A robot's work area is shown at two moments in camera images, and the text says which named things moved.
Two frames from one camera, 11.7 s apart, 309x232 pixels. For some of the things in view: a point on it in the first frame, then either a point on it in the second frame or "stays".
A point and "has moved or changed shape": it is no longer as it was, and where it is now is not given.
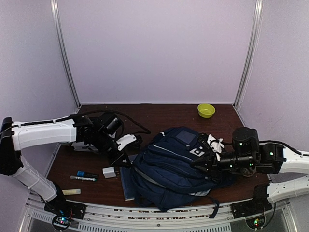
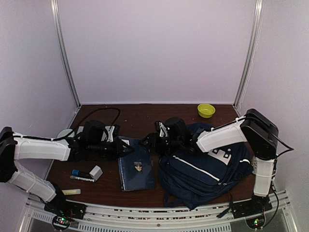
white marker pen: (94, 180) stays
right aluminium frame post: (255, 39) stays
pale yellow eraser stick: (67, 192) stays
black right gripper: (209, 162) to (152, 140)
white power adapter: (109, 172) to (95, 172)
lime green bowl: (206, 110) stays
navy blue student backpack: (164, 173) has moved or changed shape
